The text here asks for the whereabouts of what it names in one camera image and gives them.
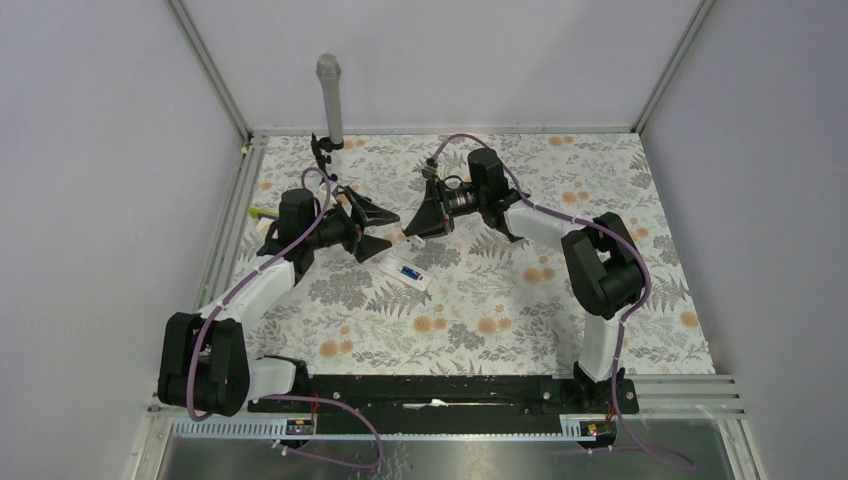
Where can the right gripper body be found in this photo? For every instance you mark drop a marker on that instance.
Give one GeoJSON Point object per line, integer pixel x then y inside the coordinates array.
{"type": "Point", "coordinates": [458, 202]}

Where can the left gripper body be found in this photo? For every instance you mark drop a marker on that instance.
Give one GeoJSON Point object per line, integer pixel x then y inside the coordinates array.
{"type": "Point", "coordinates": [339, 228]}

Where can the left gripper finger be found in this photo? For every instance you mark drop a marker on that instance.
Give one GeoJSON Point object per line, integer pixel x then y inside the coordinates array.
{"type": "Point", "coordinates": [365, 213]}
{"type": "Point", "coordinates": [370, 246]}

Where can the white battery cover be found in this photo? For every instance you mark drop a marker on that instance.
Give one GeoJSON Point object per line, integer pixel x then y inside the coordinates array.
{"type": "Point", "coordinates": [418, 242]}

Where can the white AC remote control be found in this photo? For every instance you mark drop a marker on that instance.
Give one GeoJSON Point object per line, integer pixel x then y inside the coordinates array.
{"type": "Point", "coordinates": [390, 265]}

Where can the light blue battery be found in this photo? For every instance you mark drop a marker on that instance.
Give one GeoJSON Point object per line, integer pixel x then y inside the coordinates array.
{"type": "Point", "coordinates": [411, 273]}

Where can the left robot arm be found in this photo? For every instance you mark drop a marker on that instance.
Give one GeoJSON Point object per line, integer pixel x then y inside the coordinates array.
{"type": "Point", "coordinates": [205, 366]}

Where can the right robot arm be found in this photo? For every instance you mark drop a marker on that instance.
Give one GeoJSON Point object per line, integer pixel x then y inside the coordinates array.
{"type": "Point", "coordinates": [607, 274]}

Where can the floral table mat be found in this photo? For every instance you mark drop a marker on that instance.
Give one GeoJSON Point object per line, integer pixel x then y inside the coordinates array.
{"type": "Point", "coordinates": [496, 306]}

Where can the white small block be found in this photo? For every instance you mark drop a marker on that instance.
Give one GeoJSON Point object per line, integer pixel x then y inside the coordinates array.
{"type": "Point", "coordinates": [264, 226]}

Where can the yellow purple small tool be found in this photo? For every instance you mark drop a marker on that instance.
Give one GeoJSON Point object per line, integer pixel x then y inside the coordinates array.
{"type": "Point", "coordinates": [258, 214]}

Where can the grey microphone on stand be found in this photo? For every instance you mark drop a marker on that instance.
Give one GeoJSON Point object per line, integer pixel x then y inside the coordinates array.
{"type": "Point", "coordinates": [328, 72]}

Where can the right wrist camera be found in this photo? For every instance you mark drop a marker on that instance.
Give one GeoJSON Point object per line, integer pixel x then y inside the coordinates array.
{"type": "Point", "coordinates": [430, 170]}

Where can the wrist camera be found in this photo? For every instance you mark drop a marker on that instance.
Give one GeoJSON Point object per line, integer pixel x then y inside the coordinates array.
{"type": "Point", "coordinates": [430, 170]}
{"type": "Point", "coordinates": [331, 194]}

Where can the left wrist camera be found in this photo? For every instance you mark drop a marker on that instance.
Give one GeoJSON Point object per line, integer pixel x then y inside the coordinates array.
{"type": "Point", "coordinates": [331, 194]}

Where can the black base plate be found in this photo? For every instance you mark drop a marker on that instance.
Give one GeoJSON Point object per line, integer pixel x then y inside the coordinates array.
{"type": "Point", "coordinates": [432, 405]}

